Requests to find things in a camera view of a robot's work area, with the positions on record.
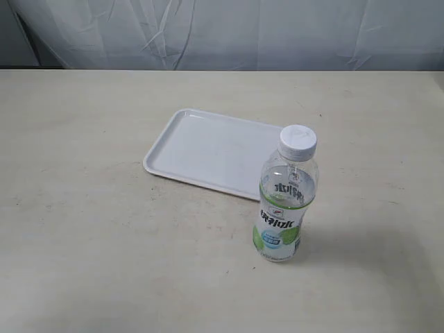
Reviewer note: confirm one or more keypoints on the white plastic tray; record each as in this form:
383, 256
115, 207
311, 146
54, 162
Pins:
213, 151

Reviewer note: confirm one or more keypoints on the white backdrop curtain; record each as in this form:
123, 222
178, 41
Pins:
239, 35

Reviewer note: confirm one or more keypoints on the clear water bottle green label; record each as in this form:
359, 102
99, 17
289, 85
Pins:
287, 187

